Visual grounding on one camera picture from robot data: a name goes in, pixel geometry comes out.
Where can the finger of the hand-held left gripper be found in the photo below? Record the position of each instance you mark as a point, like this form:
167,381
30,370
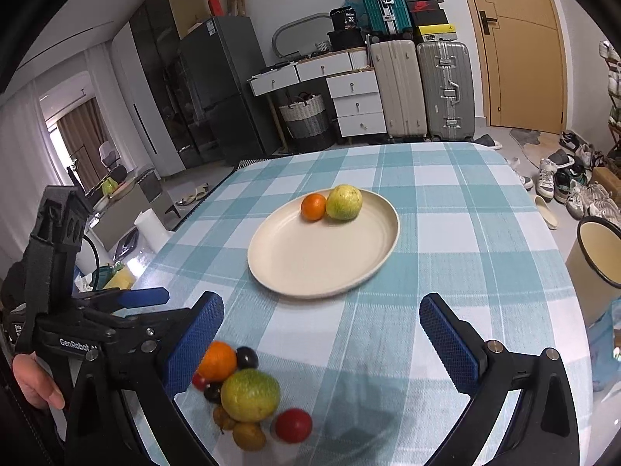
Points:
143,297
140,323

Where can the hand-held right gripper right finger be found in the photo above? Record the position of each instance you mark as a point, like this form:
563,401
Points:
449,342

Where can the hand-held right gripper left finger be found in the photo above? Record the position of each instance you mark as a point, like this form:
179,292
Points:
194,340

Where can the orange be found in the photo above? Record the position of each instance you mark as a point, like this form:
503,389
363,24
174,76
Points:
219,361
313,207

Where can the small red tomato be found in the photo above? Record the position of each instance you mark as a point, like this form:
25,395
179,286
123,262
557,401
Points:
199,381

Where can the dark plum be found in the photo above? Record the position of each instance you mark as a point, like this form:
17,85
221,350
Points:
212,392
246,358

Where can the green yellow guava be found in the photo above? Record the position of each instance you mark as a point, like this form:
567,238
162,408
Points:
344,202
250,394

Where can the brown longan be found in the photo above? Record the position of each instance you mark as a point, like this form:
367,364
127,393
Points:
223,418
249,436

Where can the large red tomato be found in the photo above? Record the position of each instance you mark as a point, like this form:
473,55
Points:
293,425

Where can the cream round plate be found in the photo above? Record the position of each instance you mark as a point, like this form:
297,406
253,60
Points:
310,257

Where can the person's left hand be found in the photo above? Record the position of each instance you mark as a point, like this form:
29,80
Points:
36,381

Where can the yellow cloth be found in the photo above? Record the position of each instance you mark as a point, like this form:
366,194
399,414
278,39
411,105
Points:
120,277

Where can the paper towel roll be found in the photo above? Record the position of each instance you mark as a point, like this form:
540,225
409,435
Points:
153,228

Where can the low coffee table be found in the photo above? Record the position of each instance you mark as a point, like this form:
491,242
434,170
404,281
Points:
126,208

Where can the teal checked tablecloth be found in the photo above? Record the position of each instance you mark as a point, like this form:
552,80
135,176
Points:
388,252

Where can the pair of floor slippers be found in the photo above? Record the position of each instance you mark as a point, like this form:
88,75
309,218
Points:
191,195

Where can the white office chair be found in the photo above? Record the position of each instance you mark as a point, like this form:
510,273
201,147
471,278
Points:
109,153

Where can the brown curtain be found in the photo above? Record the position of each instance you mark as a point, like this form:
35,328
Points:
82,141

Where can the cream trash bin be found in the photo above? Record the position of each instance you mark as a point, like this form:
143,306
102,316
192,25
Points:
587,291

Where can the blue plastic bag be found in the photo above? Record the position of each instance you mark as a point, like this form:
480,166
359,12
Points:
606,349

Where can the white wardrobe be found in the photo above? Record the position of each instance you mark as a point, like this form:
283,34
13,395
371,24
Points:
136,126

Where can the beige slipper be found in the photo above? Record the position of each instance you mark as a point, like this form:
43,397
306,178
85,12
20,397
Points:
546,211

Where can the grey slippers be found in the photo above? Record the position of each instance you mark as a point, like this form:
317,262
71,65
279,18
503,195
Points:
487,141

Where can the dark glass cabinet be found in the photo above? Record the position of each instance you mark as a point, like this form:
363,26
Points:
155,82

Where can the pile of shoes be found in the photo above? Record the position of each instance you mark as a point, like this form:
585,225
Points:
577,179

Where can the grey floor mat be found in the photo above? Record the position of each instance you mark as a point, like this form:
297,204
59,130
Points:
526,137

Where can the brown cardboard box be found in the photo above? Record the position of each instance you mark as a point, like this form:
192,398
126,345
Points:
609,182

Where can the dark grey refrigerator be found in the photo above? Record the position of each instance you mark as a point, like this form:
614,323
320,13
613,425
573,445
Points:
218,73

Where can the woven laundry basket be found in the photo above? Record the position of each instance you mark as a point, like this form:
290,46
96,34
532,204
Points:
305,121

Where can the silver suitcase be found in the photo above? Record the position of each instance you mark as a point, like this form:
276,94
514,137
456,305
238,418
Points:
446,92

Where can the beige suitcase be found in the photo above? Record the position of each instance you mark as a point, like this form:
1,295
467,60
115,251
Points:
398,92

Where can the white desk with drawers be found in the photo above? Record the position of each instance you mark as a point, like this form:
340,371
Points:
356,102

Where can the shoe rack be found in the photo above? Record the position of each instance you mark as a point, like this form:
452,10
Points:
613,107

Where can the large cardboard box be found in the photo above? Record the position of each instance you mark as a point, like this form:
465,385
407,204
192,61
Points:
187,5

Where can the wooden door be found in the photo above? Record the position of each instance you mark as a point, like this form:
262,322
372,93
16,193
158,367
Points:
524,58

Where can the oval mirror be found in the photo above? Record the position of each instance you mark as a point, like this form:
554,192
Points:
301,34

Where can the yellow and black shoe box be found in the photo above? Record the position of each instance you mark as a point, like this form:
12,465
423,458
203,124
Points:
436,34

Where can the small cardboard box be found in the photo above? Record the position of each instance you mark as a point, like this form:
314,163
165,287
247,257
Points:
235,0

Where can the plain black shoe box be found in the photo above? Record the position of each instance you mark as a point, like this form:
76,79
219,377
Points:
429,18

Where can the red and black shoe box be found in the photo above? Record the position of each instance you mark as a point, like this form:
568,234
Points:
427,6

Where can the black printed bag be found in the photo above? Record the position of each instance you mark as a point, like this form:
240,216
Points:
345,18

